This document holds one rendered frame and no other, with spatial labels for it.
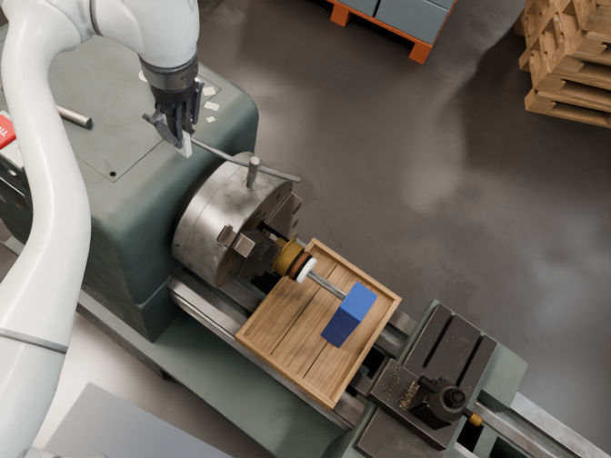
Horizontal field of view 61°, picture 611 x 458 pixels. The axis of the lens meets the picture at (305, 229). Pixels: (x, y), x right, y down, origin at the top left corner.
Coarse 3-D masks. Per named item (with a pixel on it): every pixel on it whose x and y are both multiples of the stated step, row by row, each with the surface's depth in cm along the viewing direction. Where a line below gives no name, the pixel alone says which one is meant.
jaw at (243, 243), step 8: (224, 232) 110; (232, 232) 109; (248, 232) 115; (256, 232) 119; (224, 240) 110; (232, 240) 110; (240, 240) 111; (248, 240) 110; (256, 240) 113; (264, 240) 116; (240, 248) 111; (248, 248) 110; (256, 248) 114; (264, 248) 114; (272, 248) 117; (280, 248) 118; (248, 256) 112; (256, 256) 115; (264, 256) 116; (272, 256) 117
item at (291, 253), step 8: (280, 240) 121; (288, 248) 119; (296, 248) 120; (304, 248) 122; (280, 256) 119; (288, 256) 118; (296, 256) 119; (304, 256) 119; (312, 256) 121; (280, 264) 119; (288, 264) 118; (296, 264) 118; (304, 264) 119; (280, 272) 121; (288, 272) 120; (296, 272) 119
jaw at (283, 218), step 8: (288, 192) 127; (288, 200) 126; (296, 200) 126; (280, 208) 125; (288, 208) 125; (296, 208) 128; (272, 216) 124; (280, 216) 124; (288, 216) 124; (296, 216) 124; (264, 224) 125; (272, 224) 123; (280, 224) 123; (288, 224) 124; (272, 232) 125; (280, 232) 123; (288, 232) 123; (296, 232) 123; (288, 240) 123
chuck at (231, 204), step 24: (240, 168) 114; (216, 192) 110; (240, 192) 111; (264, 192) 112; (216, 216) 109; (240, 216) 109; (264, 216) 120; (192, 240) 112; (216, 240) 110; (192, 264) 117; (216, 264) 112
